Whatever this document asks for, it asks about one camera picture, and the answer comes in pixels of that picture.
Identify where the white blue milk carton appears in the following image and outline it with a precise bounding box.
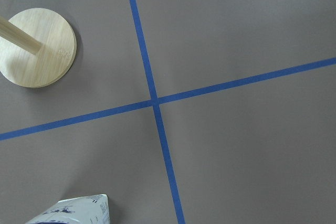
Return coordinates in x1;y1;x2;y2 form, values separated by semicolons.
28;194;111;224

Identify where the wooden round stand with post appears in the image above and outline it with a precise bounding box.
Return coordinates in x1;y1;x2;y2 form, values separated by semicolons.
1;8;77;88

